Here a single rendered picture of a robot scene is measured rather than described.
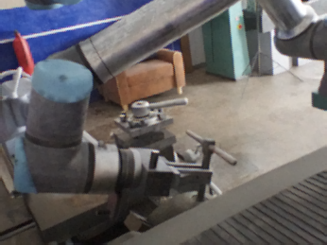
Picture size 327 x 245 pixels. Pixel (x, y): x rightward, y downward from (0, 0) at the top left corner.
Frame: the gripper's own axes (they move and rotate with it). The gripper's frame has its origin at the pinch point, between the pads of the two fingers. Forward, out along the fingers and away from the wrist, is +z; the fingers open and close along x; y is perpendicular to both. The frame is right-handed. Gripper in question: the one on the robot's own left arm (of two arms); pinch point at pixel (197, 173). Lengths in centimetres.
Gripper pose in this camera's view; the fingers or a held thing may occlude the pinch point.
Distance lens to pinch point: 82.6
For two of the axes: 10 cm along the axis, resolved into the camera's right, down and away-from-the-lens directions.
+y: 1.8, -9.7, -1.7
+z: 9.2, 1.0, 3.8
